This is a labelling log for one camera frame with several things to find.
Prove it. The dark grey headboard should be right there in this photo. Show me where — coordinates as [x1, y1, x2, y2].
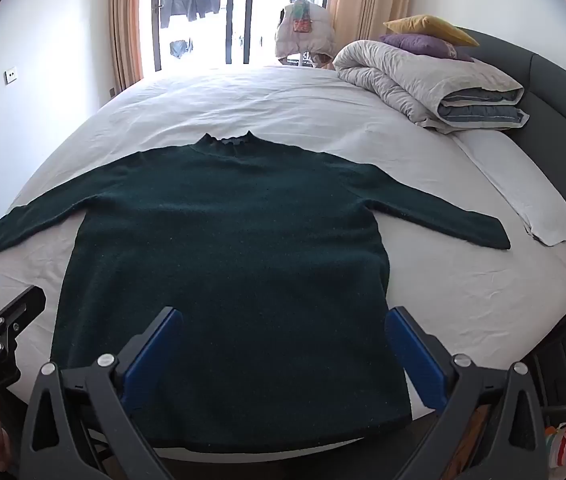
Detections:
[455, 27, 566, 281]

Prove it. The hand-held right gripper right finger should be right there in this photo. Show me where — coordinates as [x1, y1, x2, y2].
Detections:
[384, 305, 548, 480]

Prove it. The purple pillow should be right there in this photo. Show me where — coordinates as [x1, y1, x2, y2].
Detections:
[379, 34, 476, 63]

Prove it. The white sheeted bed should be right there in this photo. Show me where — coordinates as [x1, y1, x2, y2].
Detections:
[0, 62, 566, 463]

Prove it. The yellow pillow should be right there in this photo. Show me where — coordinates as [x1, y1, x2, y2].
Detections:
[383, 14, 480, 48]

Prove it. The folded grey quilt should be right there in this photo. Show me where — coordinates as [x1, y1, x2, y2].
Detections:
[333, 40, 531, 135]

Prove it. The dark green towel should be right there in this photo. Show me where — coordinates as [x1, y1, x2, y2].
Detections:
[0, 130, 512, 453]

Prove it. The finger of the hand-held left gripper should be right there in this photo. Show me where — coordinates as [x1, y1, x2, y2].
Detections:
[0, 285, 46, 361]

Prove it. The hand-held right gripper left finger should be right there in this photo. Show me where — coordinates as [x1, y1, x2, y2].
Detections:
[18, 306, 184, 480]

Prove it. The black framed window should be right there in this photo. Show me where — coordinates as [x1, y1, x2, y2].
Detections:
[138, 0, 336, 73]

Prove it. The white pillow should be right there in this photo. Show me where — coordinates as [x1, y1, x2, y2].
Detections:
[450, 130, 566, 247]

